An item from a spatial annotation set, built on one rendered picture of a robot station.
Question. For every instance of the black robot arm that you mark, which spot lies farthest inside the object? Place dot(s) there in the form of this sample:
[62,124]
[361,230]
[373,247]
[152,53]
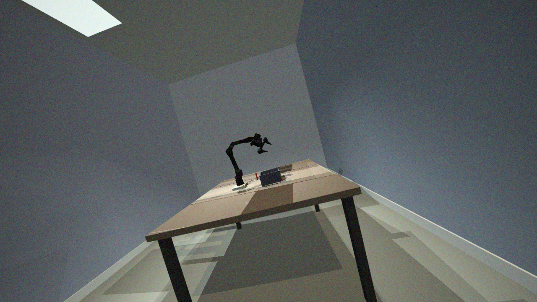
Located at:
[229,152]

